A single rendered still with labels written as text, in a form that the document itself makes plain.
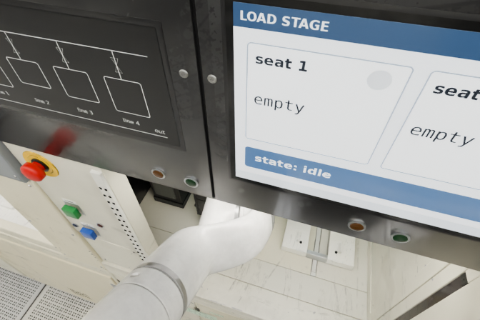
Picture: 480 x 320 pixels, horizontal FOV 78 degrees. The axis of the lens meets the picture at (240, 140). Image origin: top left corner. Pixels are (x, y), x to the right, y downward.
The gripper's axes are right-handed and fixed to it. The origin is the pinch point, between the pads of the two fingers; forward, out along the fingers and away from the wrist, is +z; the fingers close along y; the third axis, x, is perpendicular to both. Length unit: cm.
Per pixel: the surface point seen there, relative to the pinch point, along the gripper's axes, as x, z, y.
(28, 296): -119, -26, -113
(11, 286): -119, -23, -126
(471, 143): 40, -37, 25
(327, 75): 44, -35, 13
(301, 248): -28.8, -14.8, 21.1
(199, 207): -20.1, -11.7, -10.4
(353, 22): 49, -35, 14
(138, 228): -1.8, -29.4, -17.4
